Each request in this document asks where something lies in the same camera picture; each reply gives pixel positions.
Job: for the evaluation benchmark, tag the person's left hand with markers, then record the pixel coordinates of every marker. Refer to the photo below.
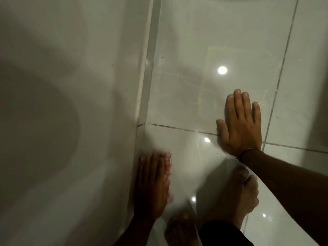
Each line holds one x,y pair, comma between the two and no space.
150,189

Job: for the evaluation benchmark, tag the person's right hand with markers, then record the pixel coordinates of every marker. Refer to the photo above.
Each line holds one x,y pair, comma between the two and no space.
242,130

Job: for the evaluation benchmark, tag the red white checkered cloth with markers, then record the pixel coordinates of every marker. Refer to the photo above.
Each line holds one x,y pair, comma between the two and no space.
167,163

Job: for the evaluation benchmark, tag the person's right forearm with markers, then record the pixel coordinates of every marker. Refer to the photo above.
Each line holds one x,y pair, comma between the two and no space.
289,184

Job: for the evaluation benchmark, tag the person's left forearm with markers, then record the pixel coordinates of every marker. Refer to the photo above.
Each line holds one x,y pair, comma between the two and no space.
135,234

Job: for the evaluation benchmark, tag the person's left foot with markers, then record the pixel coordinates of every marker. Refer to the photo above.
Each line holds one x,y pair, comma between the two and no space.
180,230

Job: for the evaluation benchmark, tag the person's foot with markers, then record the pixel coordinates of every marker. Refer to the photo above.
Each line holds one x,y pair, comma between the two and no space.
180,230
233,197

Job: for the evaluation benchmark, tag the person's right foot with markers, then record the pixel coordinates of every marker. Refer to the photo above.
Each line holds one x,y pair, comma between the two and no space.
233,197

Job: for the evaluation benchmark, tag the black trousers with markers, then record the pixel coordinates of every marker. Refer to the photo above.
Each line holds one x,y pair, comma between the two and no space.
223,235

